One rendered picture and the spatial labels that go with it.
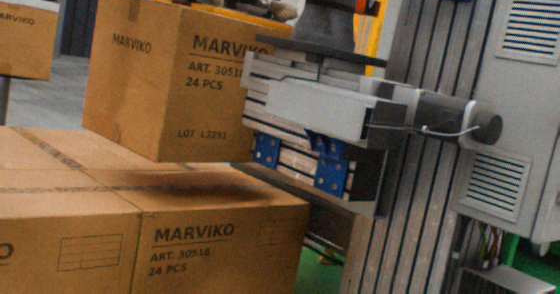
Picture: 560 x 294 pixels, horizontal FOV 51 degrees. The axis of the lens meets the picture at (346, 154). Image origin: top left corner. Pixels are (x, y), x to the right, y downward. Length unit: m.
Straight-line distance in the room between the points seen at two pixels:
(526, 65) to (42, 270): 1.15
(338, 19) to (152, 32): 0.52
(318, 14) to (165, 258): 0.78
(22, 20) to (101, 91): 1.64
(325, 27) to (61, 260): 0.82
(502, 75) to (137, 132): 0.94
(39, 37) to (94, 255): 1.99
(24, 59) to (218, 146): 1.90
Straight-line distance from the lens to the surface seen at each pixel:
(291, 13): 1.85
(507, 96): 1.15
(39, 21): 3.37
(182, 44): 1.51
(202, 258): 1.72
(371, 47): 2.88
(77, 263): 1.54
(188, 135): 1.57
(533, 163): 1.11
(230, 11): 1.66
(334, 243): 1.93
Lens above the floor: 1.00
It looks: 8 degrees down
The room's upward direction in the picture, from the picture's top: 12 degrees clockwise
